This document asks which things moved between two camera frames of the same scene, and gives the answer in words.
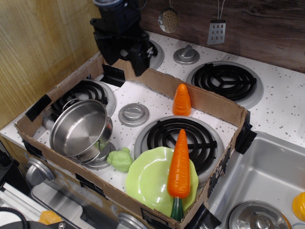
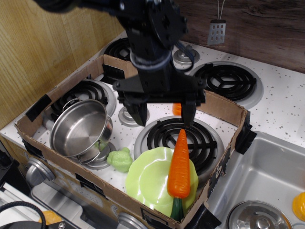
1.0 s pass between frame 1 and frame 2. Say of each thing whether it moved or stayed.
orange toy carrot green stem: stayed
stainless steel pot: stayed
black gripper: moved
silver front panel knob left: stayed
